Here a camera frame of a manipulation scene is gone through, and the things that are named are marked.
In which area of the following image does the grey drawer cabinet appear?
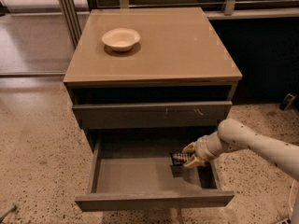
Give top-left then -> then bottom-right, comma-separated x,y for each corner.
64,7 -> 242,146

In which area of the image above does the white ceramic bowl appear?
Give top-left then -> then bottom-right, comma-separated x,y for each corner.
102,28 -> 141,52

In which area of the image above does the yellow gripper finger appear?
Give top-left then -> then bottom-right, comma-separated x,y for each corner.
182,142 -> 196,154
183,155 -> 205,168

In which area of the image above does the metal railing frame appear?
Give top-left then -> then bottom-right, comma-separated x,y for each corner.
60,0 -> 299,40

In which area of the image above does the small dark floor object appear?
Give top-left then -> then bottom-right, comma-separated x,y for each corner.
279,93 -> 296,111

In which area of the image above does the grey top drawer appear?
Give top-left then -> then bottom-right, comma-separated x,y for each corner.
72,101 -> 232,129

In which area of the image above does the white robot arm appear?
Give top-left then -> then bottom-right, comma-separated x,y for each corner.
182,119 -> 299,180

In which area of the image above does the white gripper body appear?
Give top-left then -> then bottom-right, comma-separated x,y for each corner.
194,132 -> 225,162

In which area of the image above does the white cable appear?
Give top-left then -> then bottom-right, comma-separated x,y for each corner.
288,179 -> 297,213

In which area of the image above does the dark tool on floor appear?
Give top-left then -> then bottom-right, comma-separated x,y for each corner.
0,204 -> 16,223

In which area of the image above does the open middle drawer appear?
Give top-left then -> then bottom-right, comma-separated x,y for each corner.
76,134 -> 235,212

